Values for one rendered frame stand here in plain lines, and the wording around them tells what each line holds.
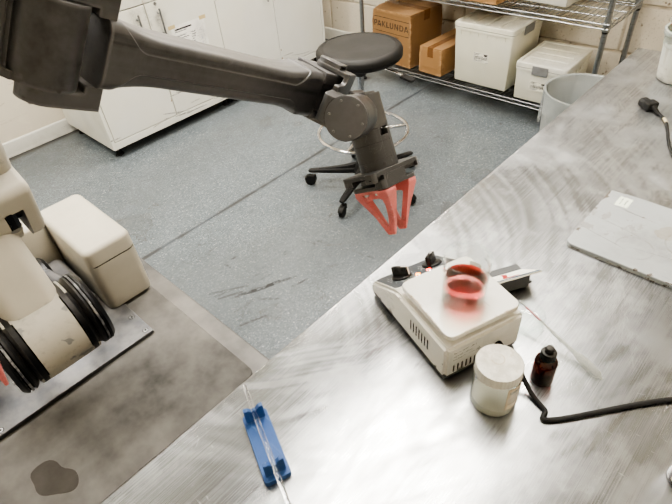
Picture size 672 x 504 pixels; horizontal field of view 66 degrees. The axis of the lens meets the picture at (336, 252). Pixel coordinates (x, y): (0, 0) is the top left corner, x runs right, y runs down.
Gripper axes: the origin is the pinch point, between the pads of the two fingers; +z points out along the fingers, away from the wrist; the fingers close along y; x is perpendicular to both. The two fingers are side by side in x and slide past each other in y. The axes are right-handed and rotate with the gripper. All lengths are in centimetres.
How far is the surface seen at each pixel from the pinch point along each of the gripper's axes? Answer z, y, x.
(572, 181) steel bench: 7.8, 47.2, -6.1
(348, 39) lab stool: -48, 108, 97
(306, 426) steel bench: 18.9, -25.0, 2.0
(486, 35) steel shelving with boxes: -37, 202, 90
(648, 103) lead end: 0, 84, -11
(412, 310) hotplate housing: 10.7, -6.3, -4.3
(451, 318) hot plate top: 11.5, -6.3, -10.7
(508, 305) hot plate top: 12.6, 0.4, -15.3
